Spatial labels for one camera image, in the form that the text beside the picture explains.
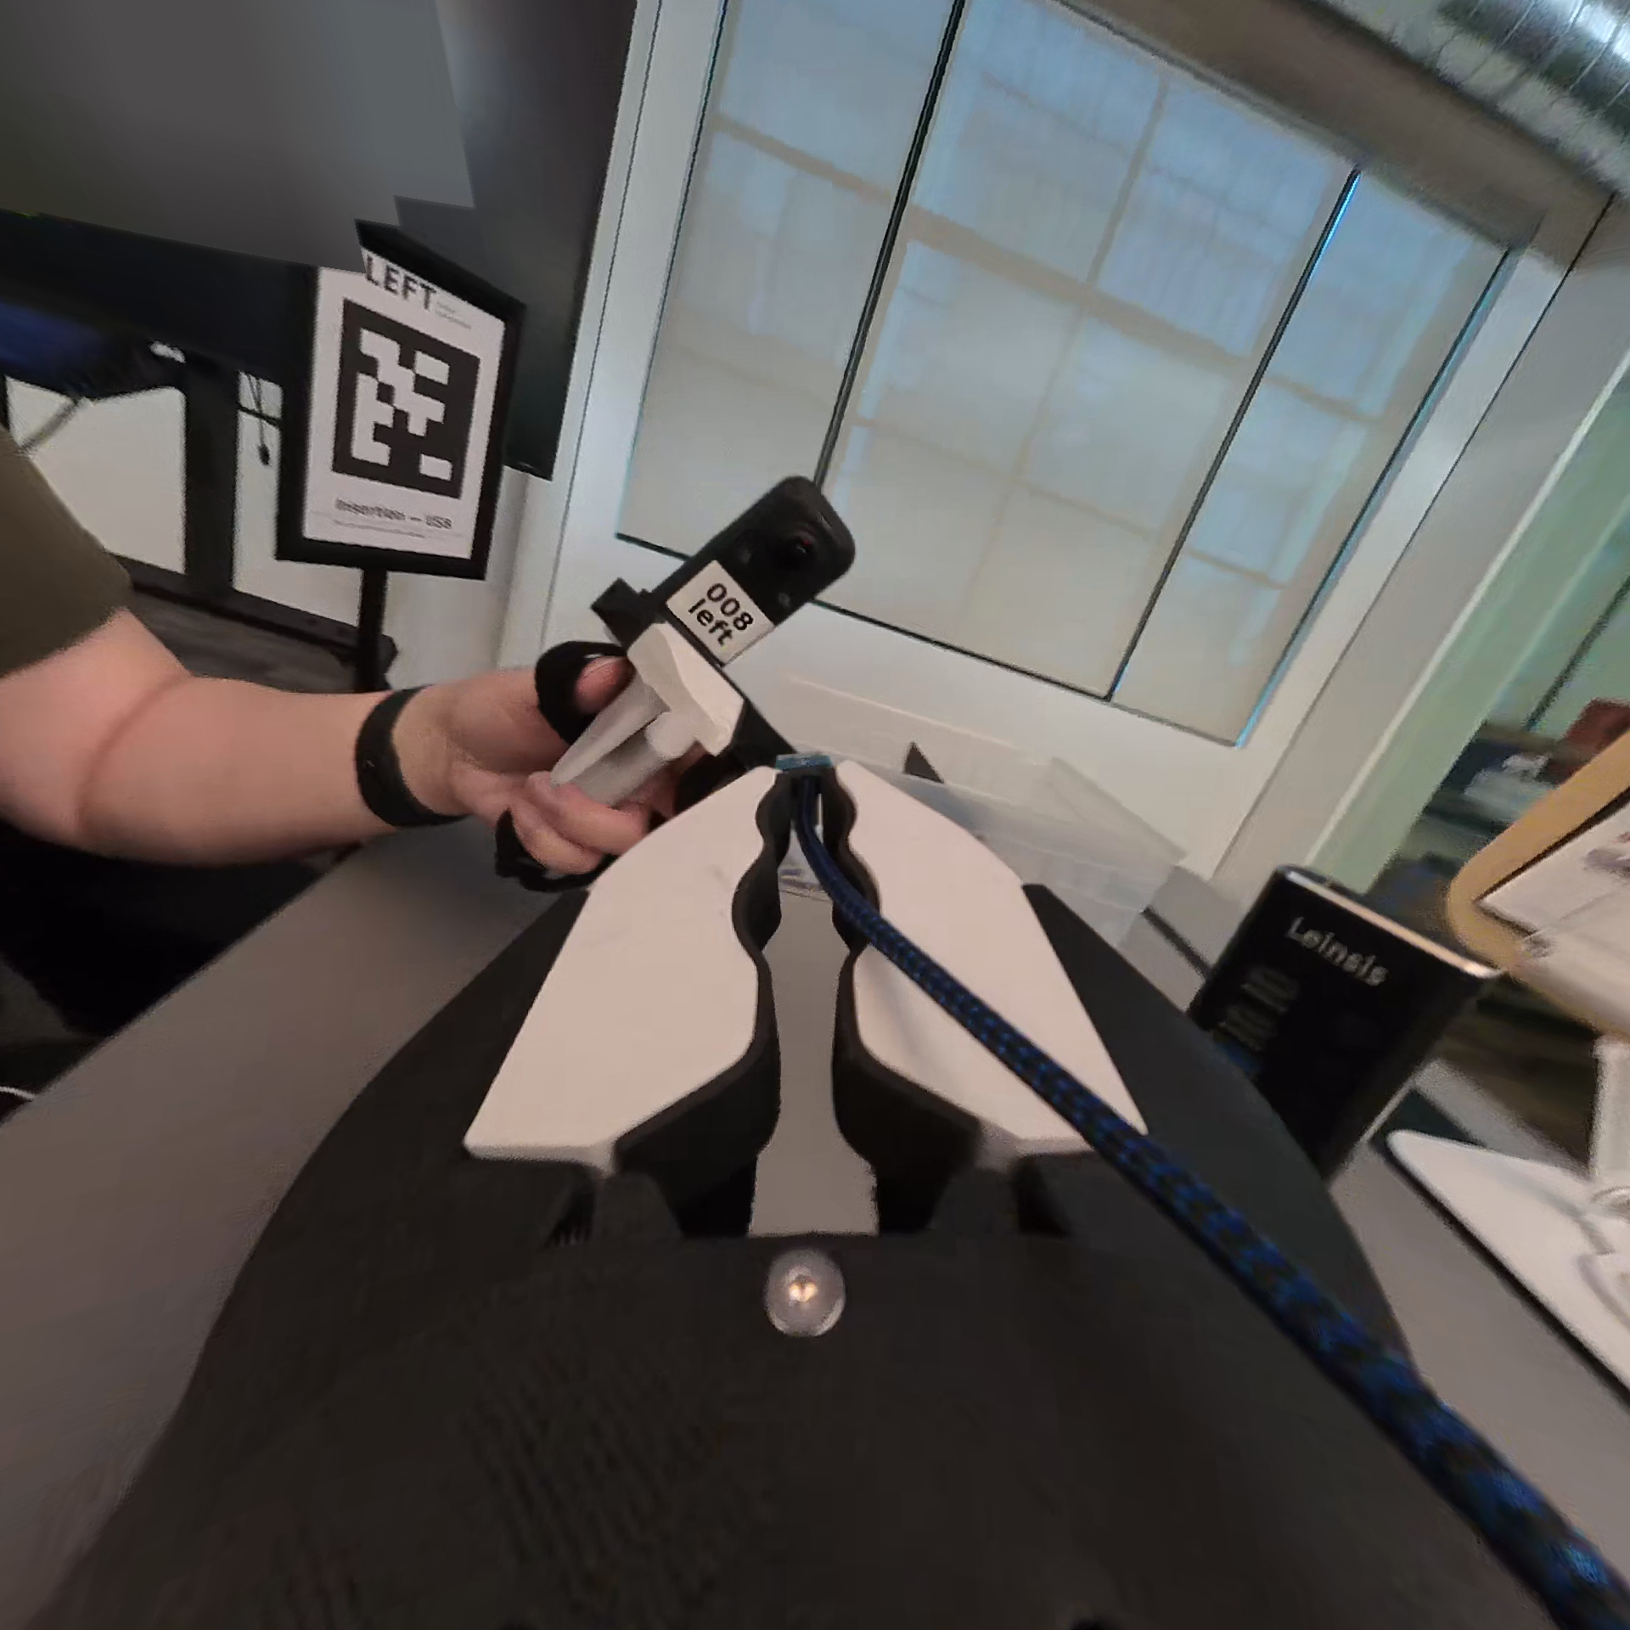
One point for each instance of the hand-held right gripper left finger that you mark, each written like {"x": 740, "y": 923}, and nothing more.
{"x": 637, "y": 1006}

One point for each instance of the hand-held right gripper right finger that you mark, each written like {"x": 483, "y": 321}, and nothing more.
{"x": 969, "y": 969}

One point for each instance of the clear plastic storage box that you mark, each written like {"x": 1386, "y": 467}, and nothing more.
{"x": 1095, "y": 828}

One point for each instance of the person's left forearm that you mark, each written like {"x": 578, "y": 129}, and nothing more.
{"x": 190, "y": 752}

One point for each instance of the glossy black usb hub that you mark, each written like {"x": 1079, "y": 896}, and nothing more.
{"x": 1337, "y": 1020}

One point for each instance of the person's left hand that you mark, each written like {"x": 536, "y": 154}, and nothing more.
{"x": 491, "y": 752}

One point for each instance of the black wrist band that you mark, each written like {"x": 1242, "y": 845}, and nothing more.
{"x": 402, "y": 766}

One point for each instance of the framed black white marker sign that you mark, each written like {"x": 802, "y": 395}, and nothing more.
{"x": 408, "y": 409}

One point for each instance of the black metal stand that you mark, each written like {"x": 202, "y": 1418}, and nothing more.
{"x": 210, "y": 484}

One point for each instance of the white board stand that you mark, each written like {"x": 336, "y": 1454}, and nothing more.
{"x": 1502, "y": 1210}

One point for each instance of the printed instruction sheet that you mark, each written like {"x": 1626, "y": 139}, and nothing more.
{"x": 1580, "y": 880}

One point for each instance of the grey spiral ceiling duct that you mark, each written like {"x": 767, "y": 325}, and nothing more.
{"x": 1541, "y": 77}

